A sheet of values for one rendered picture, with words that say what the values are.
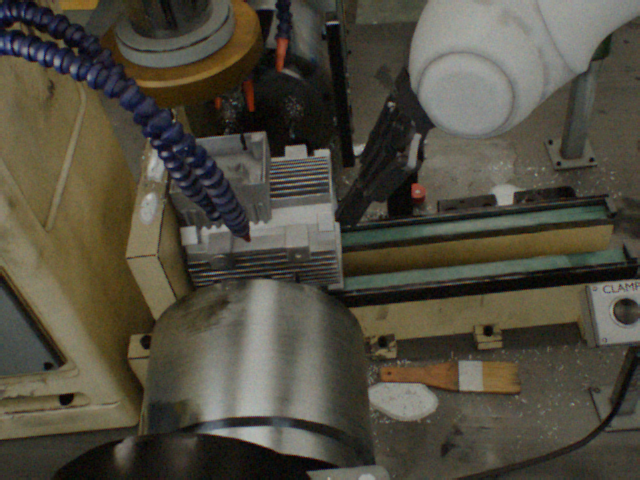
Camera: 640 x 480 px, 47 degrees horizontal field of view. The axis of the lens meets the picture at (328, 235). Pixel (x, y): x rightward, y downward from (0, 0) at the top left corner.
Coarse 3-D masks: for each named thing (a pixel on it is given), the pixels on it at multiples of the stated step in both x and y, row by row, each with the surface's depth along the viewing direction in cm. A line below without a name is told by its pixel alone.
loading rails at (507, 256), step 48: (384, 240) 112; (432, 240) 112; (480, 240) 113; (528, 240) 113; (576, 240) 114; (384, 288) 105; (432, 288) 104; (480, 288) 105; (528, 288) 105; (576, 288) 106; (384, 336) 111; (432, 336) 113; (480, 336) 110
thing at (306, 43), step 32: (256, 0) 115; (320, 32) 118; (288, 64) 108; (320, 64) 111; (256, 96) 112; (288, 96) 112; (320, 96) 113; (192, 128) 117; (224, 128) 112; (256, 128) 117; (288, 128) 117; (320, 128) 117
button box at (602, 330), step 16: (592, 288) 83; (608, 288) 82; (624, 288) 82; (592, 304) 82; (608, 304) 82; (592, 320) 83; (608, 320) 82; (592, 336) 83; (608, 336) 81; (624, 336) 81
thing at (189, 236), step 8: (320, 152) 101; (328, 152) 101; (320, 216) 93; (328, 216) 93; (320, 224) 93; (328, 224) 93; (184, 232) 94; (192, 232) 94; (320, 232) 93; (184, 240) 94; (192, 240) 94; (200, 240) 96; (328, 288) 102; (336, 288) 102
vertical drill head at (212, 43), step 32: (128, 0) 73; (160, 0) 72; (192, 0) 74; (224, 0) 79; (128, 32) 77; (160, 32) 75; (192, 32) 75; (224, 32) 76; (256, 32) 79; (128, 64) 77; (160, 64) 75; (192, 64) 76; (224, 64) 75; (256, 64) 79; (160, 96) 75; (192, 96) 75; (224, 96) 81
